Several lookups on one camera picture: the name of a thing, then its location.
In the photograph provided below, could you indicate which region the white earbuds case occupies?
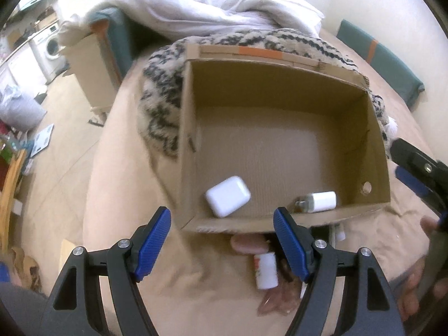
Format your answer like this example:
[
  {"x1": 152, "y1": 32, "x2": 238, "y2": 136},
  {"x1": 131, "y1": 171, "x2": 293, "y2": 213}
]
[{"x1": 205, "y1": 176, "x2": 252, "y2": 218}]

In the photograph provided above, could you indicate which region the cluttered kitchen counter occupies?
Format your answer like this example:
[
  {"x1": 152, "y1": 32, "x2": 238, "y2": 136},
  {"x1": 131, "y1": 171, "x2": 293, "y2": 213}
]
[{"x1": 0, "y1": 0, "x2": 60, "y2": 48}]

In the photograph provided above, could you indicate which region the beige bed sheet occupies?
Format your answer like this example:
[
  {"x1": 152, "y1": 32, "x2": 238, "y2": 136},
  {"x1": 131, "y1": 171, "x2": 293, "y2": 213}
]
[{"x1": 82, "y1": 28, "x2": 448, "y2": 336}]

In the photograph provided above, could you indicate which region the white charger plug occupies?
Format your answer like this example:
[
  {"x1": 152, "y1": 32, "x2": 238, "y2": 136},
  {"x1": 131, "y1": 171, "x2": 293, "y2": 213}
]
[{"x1": 294, "y1": 191, "x2": 337, "y2": 214}]

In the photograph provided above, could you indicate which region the cream bedside cabinet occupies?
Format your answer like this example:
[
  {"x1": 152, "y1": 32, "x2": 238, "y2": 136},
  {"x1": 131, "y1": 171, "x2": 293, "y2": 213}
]
[{"x1": 65, "y1": 31, "x2": 121, "y2": 113}]

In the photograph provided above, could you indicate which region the white duvet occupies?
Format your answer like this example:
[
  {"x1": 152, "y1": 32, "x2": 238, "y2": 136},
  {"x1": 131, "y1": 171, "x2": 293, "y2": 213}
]
[{"x1": 58, "y1": 0, "x2": 326, "y2": 48}]

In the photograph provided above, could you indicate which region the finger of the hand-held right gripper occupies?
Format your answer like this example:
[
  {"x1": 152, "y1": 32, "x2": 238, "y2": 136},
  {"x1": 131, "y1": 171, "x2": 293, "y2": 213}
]
[{"x1": 389, "y1": 137, "x2": 448, "y2": 218}]

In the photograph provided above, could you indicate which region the small white bottle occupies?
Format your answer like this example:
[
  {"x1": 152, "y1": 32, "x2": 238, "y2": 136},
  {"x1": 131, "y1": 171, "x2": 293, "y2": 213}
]
[{"x1": 254, "y1": 252, "x2": 279, "y2": 290}]

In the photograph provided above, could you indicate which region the white washing machine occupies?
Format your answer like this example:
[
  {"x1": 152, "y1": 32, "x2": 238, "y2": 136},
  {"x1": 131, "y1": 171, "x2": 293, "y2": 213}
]
[{"x1": 30, "y1": 23, "x2": 69, "y2": 81}]

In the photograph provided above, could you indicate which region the person's grey clothing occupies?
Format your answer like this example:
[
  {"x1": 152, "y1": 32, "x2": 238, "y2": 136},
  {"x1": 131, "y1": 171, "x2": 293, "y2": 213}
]
[{"x1": 0, "y1": 280, "x2": 50, "y2": 336}]

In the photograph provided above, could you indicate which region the teal cushion with orange tape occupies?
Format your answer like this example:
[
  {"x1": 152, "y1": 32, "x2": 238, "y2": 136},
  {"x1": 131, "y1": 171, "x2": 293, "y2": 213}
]
[{"x1": 89, "y1": 7, "x2": 135, "y2": 88}]

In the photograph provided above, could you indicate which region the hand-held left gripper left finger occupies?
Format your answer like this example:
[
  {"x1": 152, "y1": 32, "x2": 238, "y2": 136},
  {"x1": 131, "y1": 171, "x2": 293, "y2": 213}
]
[{"x1": 40, "y1": 206, "x2": 172, "y2": 336}]

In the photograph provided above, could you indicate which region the person's right hand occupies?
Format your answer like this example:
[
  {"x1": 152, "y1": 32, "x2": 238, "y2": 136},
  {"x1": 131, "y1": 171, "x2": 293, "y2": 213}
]
[{"x1": 392, "y1": 216, "x2": 440, "y2": 323}]

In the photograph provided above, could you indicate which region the crumpled brown paper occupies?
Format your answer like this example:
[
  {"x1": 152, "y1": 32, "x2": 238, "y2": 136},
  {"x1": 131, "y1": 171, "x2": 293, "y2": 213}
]
[{"x1": 10, "y1": 247, "x2": 43, "y2": 291}]

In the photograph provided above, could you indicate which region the pink rounded object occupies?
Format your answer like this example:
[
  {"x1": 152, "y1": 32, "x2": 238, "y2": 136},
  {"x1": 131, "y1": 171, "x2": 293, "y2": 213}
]
[{"x1": 231, "y1": 234, "x2": 271, "y2": 254}]

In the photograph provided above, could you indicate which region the teal pillow with orange stripe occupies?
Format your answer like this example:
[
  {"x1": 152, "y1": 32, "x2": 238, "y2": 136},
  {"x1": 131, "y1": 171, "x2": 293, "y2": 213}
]
[{"x1": 336, "y1": 19, "x2": 425, "y2": 111}]

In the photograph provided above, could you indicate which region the blue flat scale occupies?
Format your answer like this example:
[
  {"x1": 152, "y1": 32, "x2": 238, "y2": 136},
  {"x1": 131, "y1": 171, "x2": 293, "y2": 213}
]
[{"x1": 30, "y1": 123, "x2": 55, "y2": 158}]

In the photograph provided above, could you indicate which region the white plastic bag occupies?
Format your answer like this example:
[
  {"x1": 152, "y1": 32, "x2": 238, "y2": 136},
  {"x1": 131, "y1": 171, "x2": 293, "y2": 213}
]
[{"x1": 0, "y1": 84, "x2": 48, "y2": 132}]

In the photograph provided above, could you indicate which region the black patterned fuzzy blanket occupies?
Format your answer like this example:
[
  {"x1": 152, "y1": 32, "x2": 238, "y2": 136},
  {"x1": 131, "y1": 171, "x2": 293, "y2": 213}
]
[{"x1": 138, "y1": 28, "x2": 400, "y2": 162}]

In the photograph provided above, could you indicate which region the pink clear packet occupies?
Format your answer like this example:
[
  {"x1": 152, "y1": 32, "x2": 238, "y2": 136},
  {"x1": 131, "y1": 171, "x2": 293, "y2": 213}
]
[{"x1": 257, "y1": 280, "x2": 306, "y2": 317}]

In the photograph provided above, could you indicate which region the cardboard box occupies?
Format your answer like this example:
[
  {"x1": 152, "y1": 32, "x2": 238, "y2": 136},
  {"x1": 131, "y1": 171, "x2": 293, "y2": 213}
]
[{"x1": 177, "y1": 44, "x2": 392, "y2": 235}]

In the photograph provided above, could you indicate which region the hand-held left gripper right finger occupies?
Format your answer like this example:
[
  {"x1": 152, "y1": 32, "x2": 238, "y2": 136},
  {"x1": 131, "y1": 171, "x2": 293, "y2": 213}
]
[{"x1": 273, "y1": 207, "x2": 407, "y2": 336}]

